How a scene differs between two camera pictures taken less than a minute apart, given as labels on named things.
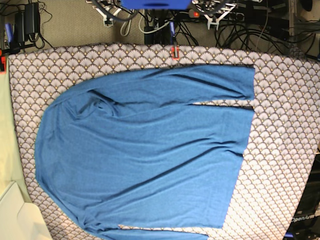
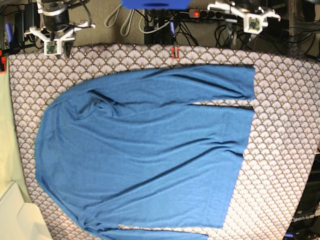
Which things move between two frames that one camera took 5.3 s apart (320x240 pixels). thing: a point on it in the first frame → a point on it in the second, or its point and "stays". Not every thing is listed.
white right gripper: (229, 6) → (253, 23)
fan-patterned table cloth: (280, 151) stays
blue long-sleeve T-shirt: (135, 148) stays
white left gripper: (107, 22) → (53, 46)
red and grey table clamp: (175, 50) stays
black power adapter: (27, 22) stays
